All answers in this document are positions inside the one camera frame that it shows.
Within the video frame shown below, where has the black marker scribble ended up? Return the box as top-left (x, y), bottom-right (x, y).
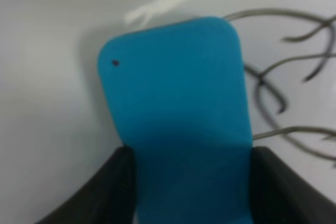
top-left (223, 0), bottom-right (336, 167)

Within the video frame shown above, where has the blue whiteboard eraser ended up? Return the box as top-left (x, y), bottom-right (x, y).
top-left (98, 17), bottom-right (253, 223)

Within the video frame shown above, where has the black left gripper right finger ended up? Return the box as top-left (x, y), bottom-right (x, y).
top-left (249, 147), bottom-right (335, 223)

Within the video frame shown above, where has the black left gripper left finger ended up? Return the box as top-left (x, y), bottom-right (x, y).
top-left (38, 146), bottom-right (137, 224)

